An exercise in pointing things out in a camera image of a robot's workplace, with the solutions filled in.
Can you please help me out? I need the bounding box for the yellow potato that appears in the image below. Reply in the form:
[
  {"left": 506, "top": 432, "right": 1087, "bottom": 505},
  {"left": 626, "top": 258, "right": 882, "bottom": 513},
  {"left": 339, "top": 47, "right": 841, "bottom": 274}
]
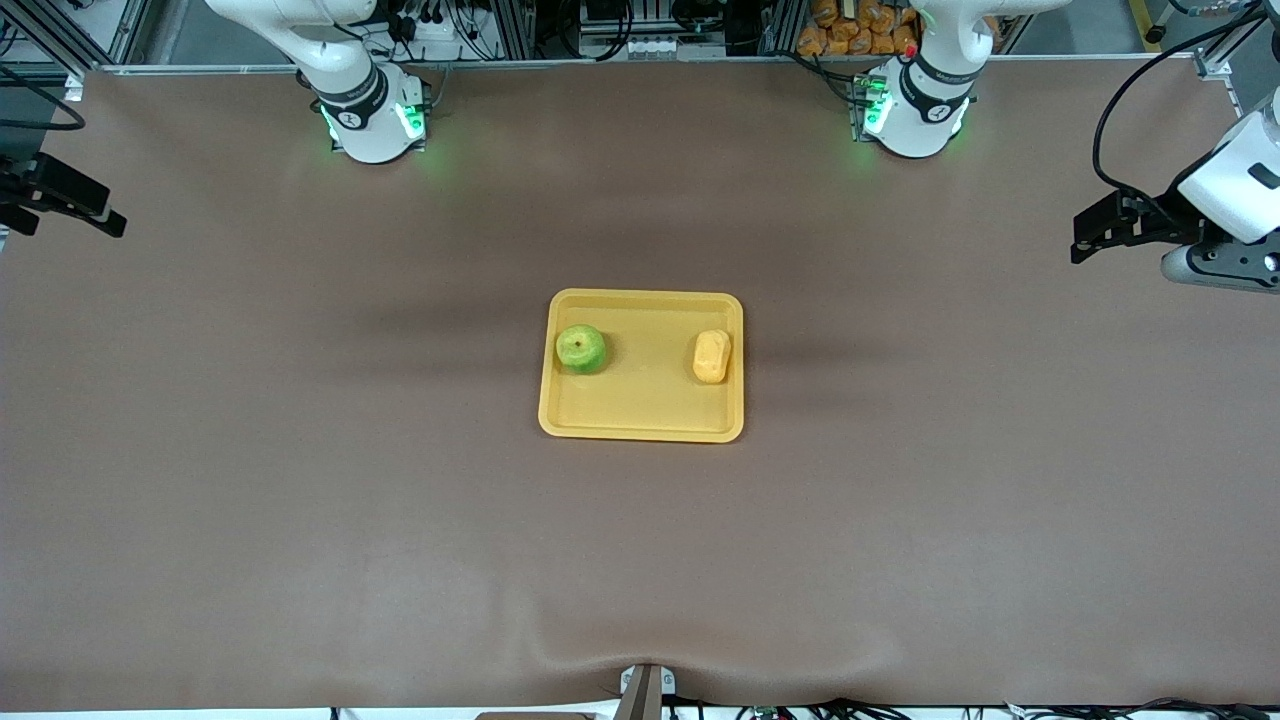
[{"left": 692, "top": 330, "right": 733, "bottom": 385}]

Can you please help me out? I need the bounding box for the green apple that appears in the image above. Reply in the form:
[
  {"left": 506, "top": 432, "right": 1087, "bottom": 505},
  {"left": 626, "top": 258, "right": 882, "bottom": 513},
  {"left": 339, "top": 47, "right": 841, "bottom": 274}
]
[{"left": 555, "top": 323, "right": 609, "bottom": 376}]

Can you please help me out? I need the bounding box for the yellow plastic tray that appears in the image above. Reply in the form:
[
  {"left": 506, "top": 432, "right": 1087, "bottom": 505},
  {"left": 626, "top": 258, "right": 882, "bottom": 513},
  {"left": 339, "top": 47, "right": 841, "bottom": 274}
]
[{"left": 538, "top": 288, "right": 746, "bottom": 444}]

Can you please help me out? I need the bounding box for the orange mesh bag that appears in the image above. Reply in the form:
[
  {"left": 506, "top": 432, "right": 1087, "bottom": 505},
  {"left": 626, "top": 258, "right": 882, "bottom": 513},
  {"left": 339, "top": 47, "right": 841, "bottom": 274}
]
[{"left": 797, "top": 0, "right": 919, "bottom": 58}]

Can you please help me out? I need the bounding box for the brown table mat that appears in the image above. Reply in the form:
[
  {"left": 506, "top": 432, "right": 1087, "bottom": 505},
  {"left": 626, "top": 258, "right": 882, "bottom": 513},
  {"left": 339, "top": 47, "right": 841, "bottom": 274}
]
[{"left": 0, "top": 60, "right": 1280, "bottom": 713}]

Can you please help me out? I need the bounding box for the white power strip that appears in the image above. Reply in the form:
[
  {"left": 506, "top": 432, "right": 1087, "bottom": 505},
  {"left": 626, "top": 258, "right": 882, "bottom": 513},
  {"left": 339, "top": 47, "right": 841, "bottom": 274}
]
[{"left": 620, "top": 35, "right": 703, "bottom": 60}]

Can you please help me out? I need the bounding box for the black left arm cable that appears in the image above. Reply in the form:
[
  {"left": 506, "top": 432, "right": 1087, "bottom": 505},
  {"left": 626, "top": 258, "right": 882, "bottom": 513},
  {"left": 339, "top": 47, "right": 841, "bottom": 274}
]
[{"left": 1091, "top": 0, "right": 1271, "bottom": 221}]

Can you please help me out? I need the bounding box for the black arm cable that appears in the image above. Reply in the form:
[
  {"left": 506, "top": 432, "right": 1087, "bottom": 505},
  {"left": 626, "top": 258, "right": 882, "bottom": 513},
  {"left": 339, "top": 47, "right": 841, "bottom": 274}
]
[
  {"left": 0, "top": 63, "right": 87, "bottom": 132},
  {"left": 1091, "top": 0, "right": 1271, "bottom": 221}
]

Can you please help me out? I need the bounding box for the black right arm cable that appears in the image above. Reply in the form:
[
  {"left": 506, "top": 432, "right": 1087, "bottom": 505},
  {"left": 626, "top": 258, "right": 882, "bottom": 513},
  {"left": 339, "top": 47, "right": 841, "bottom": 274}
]
[{"left": 0, "top": 63, "right": 87, "bottom": 132}]

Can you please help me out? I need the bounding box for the aluminium frame profile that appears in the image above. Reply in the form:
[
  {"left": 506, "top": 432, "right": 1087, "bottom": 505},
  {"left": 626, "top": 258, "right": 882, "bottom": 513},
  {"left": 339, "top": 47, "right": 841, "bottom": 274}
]
[
  {"left": 1193, "top": 0, "right": 1263, "bottom": 81},
  {"left": 0, "top": 0, "right": 151, "bottom": 76}
]

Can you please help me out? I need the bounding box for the metal clamp bracket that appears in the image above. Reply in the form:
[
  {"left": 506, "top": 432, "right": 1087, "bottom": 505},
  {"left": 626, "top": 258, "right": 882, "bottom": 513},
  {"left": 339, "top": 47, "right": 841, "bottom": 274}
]
[{"left": 618, "top": 663, "right": 676, "bottom": 720}]

